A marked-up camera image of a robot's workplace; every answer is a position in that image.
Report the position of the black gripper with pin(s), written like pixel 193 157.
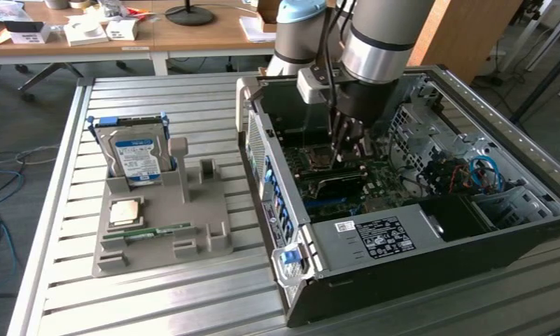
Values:
pixel 364 101

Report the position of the white box with tape roll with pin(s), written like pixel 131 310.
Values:
pixel 85 33

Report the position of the grey power supply unit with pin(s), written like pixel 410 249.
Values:
pixel 346 238

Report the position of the hard disk in blue caddy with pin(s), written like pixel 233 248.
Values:
pixel 132 157

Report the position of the white box with black lid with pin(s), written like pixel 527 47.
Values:
pixel 28 35

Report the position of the white paper stack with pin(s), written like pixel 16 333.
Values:
pixel 256 29

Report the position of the blue plastic case latch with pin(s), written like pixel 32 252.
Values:
pixel 290 258

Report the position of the silver chipset heatsink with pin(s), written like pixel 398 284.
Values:
pixel 375 206

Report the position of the metal CPU socket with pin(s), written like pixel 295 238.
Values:
pixel 315 157

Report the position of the open black PC case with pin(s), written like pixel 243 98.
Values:
pixel 402 280

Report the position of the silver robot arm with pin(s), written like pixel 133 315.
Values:
pixel 378 42

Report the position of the green RAM stick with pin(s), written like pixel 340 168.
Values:
pixel 149 231

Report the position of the black round lamp base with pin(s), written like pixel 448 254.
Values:
pixel 188 15

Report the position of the green motherboard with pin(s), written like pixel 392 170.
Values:
pixel 387 185

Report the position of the small white carton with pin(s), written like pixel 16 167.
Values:
pixel 121 31

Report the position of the green graphics card black cooler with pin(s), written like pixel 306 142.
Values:
pixel 340 187

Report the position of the wooden cabinet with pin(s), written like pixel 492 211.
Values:
pixel 467 38

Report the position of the grey plastic parts rack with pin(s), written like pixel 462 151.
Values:
pixel 168 210

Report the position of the silver CPU chip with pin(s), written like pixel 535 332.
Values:
pixel 123 211

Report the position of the blue expansion slot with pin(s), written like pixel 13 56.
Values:
pixel 327 203

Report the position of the black chair base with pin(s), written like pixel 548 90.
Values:
pixel 51 75

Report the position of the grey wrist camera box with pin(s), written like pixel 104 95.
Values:
pixel 312 87

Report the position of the wooden desk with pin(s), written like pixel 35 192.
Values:
pixel 191 38

